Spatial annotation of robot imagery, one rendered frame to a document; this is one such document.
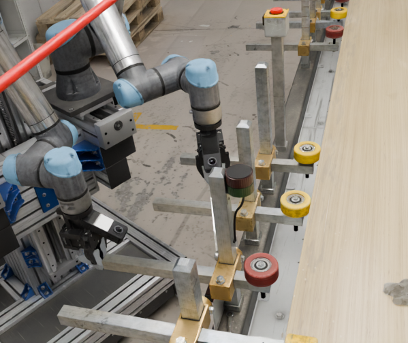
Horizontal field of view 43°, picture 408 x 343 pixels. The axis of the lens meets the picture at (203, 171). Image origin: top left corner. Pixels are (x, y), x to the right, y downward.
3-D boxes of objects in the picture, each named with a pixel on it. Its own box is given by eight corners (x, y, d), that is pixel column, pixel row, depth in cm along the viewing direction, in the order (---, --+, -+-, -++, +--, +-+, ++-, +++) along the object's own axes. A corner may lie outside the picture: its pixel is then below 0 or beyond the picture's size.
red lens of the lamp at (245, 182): (223, 187, 109) (221, 178, 108) (229, 171, 113) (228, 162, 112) (250, 189, 107) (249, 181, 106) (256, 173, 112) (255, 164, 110)
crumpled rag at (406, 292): (394, 309, 104) (394, 301, 103) (378, 284, 110) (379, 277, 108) (434, 299, 105) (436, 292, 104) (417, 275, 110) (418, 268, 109)
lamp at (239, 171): (230, 252, 120) (221, 177, 108) (236, 235, 124) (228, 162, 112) (255, 254, 118) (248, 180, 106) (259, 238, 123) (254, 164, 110)
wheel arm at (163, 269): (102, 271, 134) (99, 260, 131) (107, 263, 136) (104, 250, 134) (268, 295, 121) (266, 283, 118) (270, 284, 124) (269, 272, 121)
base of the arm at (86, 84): (49, 94, 177) (40, 67, 171) (85, 77, 185) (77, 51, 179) (73, 105, 167) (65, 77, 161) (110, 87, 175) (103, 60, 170)
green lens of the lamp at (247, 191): (223, 196, 110) (223, 188, 109) (230, 180, 115) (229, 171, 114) (250, 199, 109) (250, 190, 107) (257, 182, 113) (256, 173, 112)
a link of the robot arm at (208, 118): (222, 109, 125) (189, 113, 125) (223, 125, 128) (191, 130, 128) (219, 95, 131) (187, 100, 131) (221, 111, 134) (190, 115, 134)
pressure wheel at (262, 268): (243, 307, 122) (240, 273, 116) (250, 282, 128) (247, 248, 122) (276, 312, 120) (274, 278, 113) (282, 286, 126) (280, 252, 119)
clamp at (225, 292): (210, 299, 122) (208, 284, 119) (225, 258, 133) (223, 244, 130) (233, 302, 121) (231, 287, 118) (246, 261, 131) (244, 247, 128)
